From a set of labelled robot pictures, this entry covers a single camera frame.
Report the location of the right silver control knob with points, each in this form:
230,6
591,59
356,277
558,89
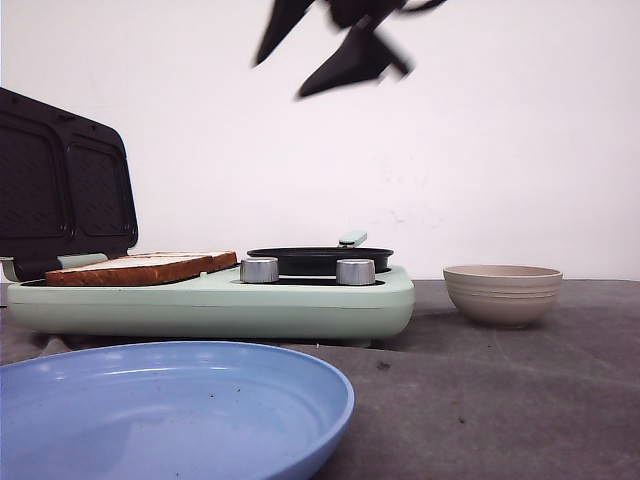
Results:
355,272

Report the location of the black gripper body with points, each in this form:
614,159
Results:
347,13

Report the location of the blue round plate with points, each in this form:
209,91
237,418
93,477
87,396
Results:
172,410

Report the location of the white bread slice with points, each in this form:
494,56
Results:
132,271
215,259

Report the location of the beige ribbed bowl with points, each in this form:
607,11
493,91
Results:
513,296

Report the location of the mint green breakfast maker base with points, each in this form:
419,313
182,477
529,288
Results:
219,305

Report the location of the silver control knob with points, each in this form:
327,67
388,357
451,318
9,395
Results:
355,272
259,270

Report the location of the left silver control knob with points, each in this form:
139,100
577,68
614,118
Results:
259,270

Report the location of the breakfast maker hinged lid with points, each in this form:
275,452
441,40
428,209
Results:
65,188

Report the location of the small black frying pan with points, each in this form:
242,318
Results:
322,260

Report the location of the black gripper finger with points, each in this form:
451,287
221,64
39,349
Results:
363,56
284,16

